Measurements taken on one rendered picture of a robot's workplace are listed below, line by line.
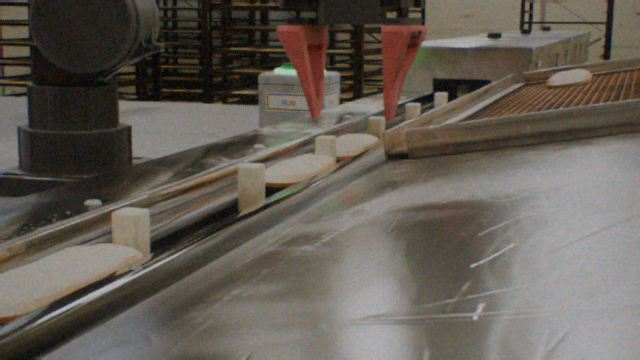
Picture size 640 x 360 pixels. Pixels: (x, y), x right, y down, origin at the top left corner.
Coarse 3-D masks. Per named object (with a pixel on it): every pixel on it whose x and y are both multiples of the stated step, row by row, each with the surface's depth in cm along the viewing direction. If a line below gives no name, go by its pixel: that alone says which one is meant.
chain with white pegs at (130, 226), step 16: (480, 80) 133; (416, 112) 94; (368, 128) 81; (384, 128) 82; (320, 144) 68; (240, 176) 55; (256, 176) 55; (240, 192) 55; (256, 192) 55; (128, 208) 43; (240, 208) 55; (112, 224) 42; (128, 224) 42; (144, 224) 42; (112, 240) 42; (128, 240) 42; (144, 240) 42; (144, 256) 43
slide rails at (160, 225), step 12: (456, 96) 126; (432, 108) 110; (396, 120) 97; (360, 132) 87; (216, 192) 57; (228, 192) 57; (192, 204) 54; (204, 204) 54; (216, 204) 54; (228, 204) 55; (156, 216) 50; (168, 216) 50; (180, 216) 50; (192, 216) 50; (204, 216) 52; (156, 228) 48; (168, 228) 48; (180, 228) 49; (96, 240) 45; (108, 240) 45
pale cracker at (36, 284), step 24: (48, 264) 37; (72, 264) 37; (96, 264) 38; (120, 264) 38; (0, 288) 34; (24, 288) 34; (48, 288) 35; (72, 288) 35; (0, 312) 33; (24, 312) 33
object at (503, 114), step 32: (608, 64) 90; (480, 96) 74; (512, 96) 79; (544, 96) 73; (576, 96) 68; (608, 96) 63; (416, 128) 47; (448, 128) 46; (480, 128) 46; (512, 128) 45; (544, 128) 45; (576, 128) 44; (608, 128) 44
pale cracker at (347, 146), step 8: (344, 136) 76; (352, 136) 75; (360, 136) 75; (368, 136) 76; (336, 144) 72; (344, 144) 72; (352, 144) 72; (360, 144) 72; (368, 144) 73; (376, 144) 75; (336, 152) 70; (344, 152) 70; (352, 152) 70; (360, 152) 71
